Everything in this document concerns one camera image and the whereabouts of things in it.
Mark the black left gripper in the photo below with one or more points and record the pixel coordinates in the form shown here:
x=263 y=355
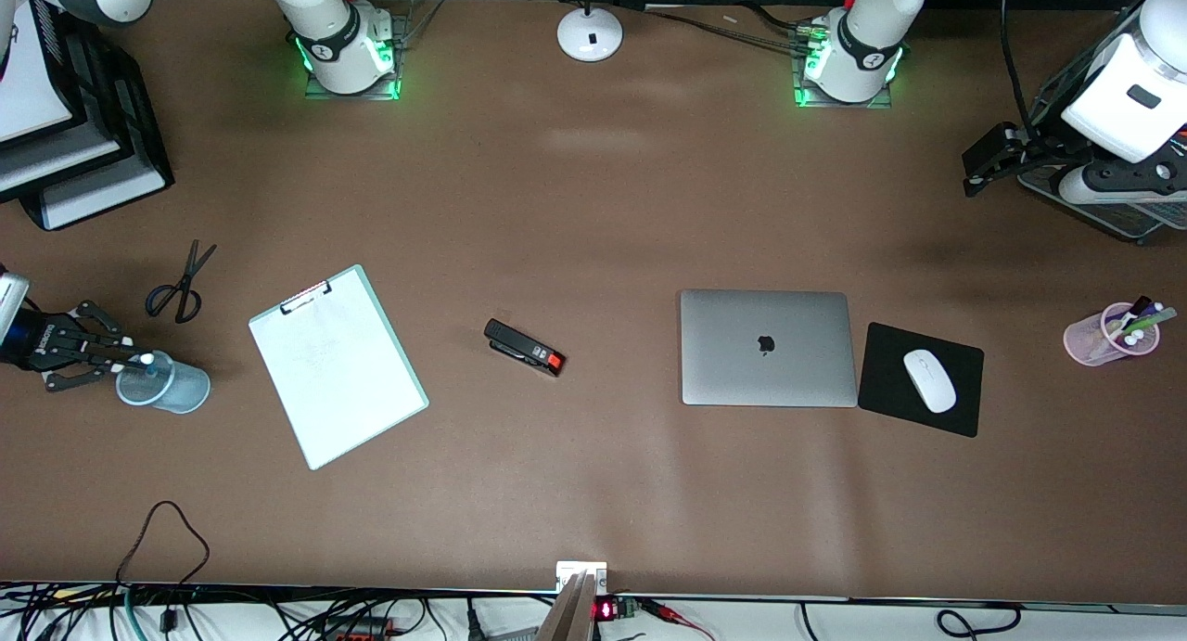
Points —
x=1040 y=147

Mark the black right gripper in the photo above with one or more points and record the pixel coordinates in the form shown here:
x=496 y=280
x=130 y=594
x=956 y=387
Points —
x=37 y=339

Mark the blue marker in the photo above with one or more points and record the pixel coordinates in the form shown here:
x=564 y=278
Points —
x=146 y=358

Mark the silver laptop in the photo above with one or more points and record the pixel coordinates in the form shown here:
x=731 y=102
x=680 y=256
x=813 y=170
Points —
x=770 y=372

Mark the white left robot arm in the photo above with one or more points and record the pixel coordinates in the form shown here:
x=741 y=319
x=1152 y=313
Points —
x=862 y=47

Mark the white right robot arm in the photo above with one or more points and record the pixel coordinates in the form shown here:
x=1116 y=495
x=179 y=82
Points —
x=348 y=47

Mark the black purple marker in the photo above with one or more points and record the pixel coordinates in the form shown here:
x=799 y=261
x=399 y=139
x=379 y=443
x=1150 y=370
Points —
x=1139 y=304

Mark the green marker in cup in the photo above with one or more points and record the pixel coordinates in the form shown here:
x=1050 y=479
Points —
x=1150 y=322

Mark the blue mesh pen cup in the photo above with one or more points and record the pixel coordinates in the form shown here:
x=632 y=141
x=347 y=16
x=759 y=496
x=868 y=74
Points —
x=185 y=391

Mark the black scissors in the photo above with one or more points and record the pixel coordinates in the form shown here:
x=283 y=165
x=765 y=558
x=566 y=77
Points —
x=188 y=284

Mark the white paper sheet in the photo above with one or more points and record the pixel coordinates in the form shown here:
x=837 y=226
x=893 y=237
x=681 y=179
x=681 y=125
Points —
x=28 y=84
x=102 y=196
x=56 y=163

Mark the pink pen cup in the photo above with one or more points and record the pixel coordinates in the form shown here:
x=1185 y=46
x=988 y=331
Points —
x=1090 y=344

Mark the black stacked document tray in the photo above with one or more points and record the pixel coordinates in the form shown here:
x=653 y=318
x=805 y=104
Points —
x=139 y=112

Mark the white computer mouse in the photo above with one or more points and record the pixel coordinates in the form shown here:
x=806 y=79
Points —
x=929 y=381

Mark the black mouse pad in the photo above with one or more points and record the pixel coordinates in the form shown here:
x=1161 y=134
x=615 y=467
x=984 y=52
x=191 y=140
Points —
x=886 y=381

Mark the white clipboard paper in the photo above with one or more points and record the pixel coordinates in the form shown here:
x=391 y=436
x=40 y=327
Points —
x=352 y=391

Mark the pale green clipboard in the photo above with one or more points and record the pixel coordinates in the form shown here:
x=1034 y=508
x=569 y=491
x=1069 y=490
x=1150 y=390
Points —
x=398 y=344

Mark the red terminal block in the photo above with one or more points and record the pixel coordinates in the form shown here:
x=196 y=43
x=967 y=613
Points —
x=357 y=632

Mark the white round-base stand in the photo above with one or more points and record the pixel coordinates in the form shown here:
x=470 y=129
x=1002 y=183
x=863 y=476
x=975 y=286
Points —
x=590 y=36

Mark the black stapler with red tip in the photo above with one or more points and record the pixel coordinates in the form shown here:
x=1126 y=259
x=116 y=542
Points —
x=521 y=346

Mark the circuit board with red display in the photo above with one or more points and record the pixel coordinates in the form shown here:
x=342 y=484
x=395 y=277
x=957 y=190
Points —
x=607 y=609

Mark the white bracket plate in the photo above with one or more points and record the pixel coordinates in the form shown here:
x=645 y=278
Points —
x=567 y=569

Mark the grey mounting post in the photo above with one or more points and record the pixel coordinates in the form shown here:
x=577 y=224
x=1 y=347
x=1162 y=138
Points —
x=566 y=618

